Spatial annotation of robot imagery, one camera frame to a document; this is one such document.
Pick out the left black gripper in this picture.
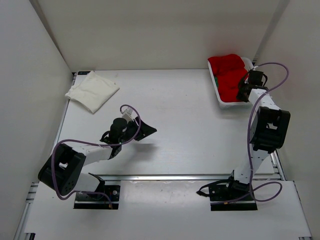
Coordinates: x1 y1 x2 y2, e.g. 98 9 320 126
119 116 157 144

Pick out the red t shirt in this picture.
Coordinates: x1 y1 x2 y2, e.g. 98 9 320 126
207 54 248 103

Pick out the white t shirt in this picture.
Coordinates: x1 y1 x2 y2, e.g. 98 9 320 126
65 71 120 114

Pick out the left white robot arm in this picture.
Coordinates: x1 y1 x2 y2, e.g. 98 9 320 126
37 115 157 200

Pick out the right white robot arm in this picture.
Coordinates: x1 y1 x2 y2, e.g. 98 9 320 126
224 69 291 200

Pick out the white plastic basket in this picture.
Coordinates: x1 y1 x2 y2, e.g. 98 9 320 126
207 54 254 110

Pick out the black label on table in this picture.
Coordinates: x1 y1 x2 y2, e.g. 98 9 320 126
77 71 90 76

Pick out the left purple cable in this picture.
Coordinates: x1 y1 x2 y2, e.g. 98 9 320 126
49 104 142 210

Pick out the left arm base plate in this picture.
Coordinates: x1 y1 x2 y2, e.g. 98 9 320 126
73 181 121 210

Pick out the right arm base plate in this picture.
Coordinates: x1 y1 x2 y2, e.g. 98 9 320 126
196 183 258 212

